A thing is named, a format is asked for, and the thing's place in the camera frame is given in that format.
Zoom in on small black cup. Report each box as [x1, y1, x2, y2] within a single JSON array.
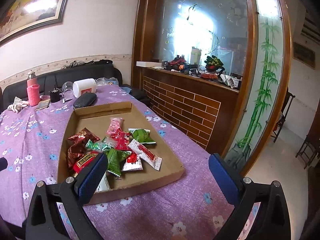
[[49, 88, 62, 103]]

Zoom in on cardboard tray box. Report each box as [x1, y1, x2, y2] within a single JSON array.
[[57, 102, 184, 205]]

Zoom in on white plastic jar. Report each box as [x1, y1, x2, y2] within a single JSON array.
[[73, 78, 97, 98]]

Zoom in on small green snack packet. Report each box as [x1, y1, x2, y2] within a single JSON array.
[[129, 128, 156, 145]]

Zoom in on pink marshmallow packet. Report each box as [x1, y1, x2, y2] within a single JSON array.
[[106, 117, 124, 135]]

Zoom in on large green snack packet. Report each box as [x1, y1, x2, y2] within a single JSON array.
[[107, 148, 131, 177]]

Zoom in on white cloth gloves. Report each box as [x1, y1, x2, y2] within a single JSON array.
[[7, 97, 29, 113]]

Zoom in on dark red snack packet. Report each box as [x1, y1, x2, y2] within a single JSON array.
[[67, 128, 100, 144], [67, 141, 87, 171]]

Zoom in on dark wooden side chair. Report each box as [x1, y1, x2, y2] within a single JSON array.
[[271, 88, 296, 142]]

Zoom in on folded notebook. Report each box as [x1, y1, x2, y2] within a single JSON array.
[[35, 95, 50, 111]]

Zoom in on black glasses case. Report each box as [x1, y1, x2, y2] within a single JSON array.
[[73, 93, 97, 109]]

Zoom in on pink knitted thermos bottle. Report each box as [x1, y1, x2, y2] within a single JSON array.
[[27, 70, 40, 106]]

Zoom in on clear green candy wrapper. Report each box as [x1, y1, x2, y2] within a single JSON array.
[[86, 138, 117, 153]]

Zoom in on clear glass jar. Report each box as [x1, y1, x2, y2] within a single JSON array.
[[61, 81, 74, 100]]

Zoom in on red sesame candy packet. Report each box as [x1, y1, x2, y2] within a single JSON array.
[[73, 151, 99, 174]]

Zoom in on framed horse painting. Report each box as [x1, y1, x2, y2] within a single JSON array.
[[1, 0, 67, 44]]

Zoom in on black sofa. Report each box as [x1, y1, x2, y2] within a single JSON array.
[[1, 60, 150, 111]]

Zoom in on brown wooden cabinet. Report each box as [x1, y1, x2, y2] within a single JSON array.
[[131, 0, 292, 175]]

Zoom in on red white jerky sachet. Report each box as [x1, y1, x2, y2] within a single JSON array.
[[128, 139, 162, 171]]

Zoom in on purple floral tablecloth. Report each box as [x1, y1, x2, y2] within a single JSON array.
[[1, 86, 233, 239]]

